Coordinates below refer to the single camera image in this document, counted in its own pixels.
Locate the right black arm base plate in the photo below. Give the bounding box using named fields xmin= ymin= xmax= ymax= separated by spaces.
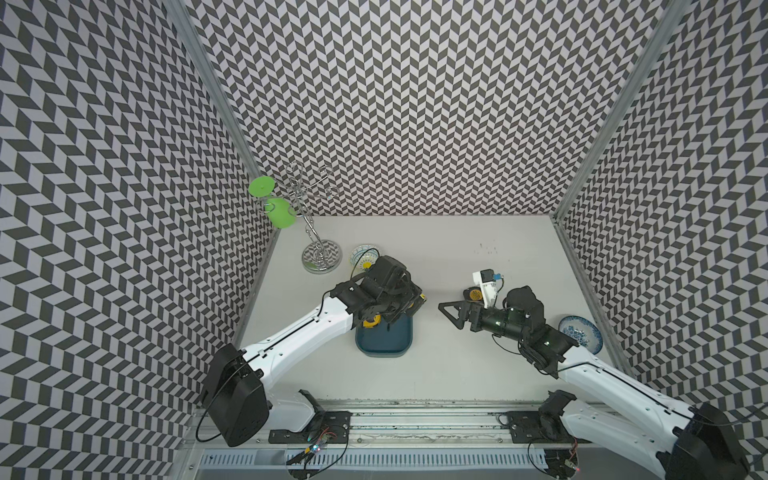
xmin=504 ymin=411 xmax=574 ymax=444

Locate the yellow patterned small bowl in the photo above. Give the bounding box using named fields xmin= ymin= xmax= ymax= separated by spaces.
xmin=350 ymin=244 xmax=380 ymax=271

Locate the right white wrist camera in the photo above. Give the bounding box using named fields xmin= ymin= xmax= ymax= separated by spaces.
xmin=472 ymin=269 xmax=504 ymax=308

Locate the blue white patterned plate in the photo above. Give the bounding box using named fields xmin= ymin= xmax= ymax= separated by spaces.
xmin=558 ymin=315 xmax=604 ymax=354

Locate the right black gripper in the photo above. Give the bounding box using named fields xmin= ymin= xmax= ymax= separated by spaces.
xmin=437 ymin=298 xmax=527 ymax=343

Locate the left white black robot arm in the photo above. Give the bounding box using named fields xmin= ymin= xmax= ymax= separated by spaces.
xmin=198 ymin=255 xmax=426 ymax=447

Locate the teal plastic storage box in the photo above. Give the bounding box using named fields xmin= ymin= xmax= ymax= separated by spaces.
xmin=355 ymin=314 xmax=413 ymax=358

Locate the green cup upper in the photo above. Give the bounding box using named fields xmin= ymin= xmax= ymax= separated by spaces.
xmin=247 ymin=175 xmax=276 ymax=198

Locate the green cup lower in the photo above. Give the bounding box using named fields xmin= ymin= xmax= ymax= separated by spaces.
xmin=264 ymin=197 xmax=297 ymax=229

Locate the yellow black tape measure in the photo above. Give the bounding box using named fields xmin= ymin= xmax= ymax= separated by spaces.
xmin=463 ymin=286 xmax=484 ymax=303
xmin=362 ymin=314 xmax=382 ymax=329

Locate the aluminium front rail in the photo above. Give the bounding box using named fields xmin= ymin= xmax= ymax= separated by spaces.
xmin=179 ymin=400 xmax=691 ymax=451

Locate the green cup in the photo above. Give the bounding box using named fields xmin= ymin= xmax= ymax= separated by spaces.
xmin=264 ymin=197 xmax=297 ymax=229
xmin=247 ymin=175 xmax=276 ymax=198

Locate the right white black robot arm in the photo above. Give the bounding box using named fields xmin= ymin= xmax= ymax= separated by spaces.
xmin=438 ymin=286 xmax=750 ymax=479

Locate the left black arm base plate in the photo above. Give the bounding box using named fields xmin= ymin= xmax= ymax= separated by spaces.
xmin=268 ymin=411 xmax=352 ymax=445

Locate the chrome wire cup stand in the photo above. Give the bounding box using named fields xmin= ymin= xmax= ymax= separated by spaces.
xmin=262 ymin=173 xmax=341 ymax=274

